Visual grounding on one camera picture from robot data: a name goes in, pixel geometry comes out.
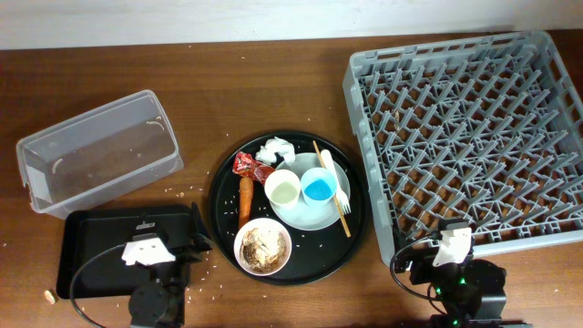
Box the white paper cup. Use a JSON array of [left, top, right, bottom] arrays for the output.
[[264, 169, 301, 210]]

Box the wooden chopstick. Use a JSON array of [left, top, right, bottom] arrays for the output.
[[312, 140, 352, 238]]

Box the light blue cup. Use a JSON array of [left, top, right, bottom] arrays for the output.
[[301, 168, 337, 209]]

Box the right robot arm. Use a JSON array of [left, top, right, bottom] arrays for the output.
[[389, 218, 528, 328]]

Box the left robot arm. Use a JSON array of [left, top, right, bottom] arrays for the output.
[[122, 203, 212, 327]]

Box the grey dishwasher rack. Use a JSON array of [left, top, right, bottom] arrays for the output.
[[343, 31, 582, 262]]

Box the pink bowl with food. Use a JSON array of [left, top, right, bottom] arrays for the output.
[[233, 218, 292, 277]]

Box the orange carrot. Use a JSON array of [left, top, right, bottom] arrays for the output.
[[239, 177, 254, 228]]

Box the red snack wrapper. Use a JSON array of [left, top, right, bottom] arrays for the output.
[[232, 151, 275, 184]]

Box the black rectangular tray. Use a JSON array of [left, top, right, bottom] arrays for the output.
[[56, 204, 195, 300]]

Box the round black serving tray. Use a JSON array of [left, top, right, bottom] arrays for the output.
[[209, 131, 372, 286]]

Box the white plastic fork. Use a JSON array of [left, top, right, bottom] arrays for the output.
[[320, 149, 351, 214]]

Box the clear plastic bin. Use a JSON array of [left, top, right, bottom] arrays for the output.
[[16, 89, 184, 219]]

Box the pale blue plate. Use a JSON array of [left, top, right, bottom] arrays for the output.
[[271, 152, 340, 231]]

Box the crumpled white tissue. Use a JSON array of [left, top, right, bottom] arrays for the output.
[[255, 137, 295, 165]]

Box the peanut on table left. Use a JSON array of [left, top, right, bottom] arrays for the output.
[[44, 290, 56, 305]]

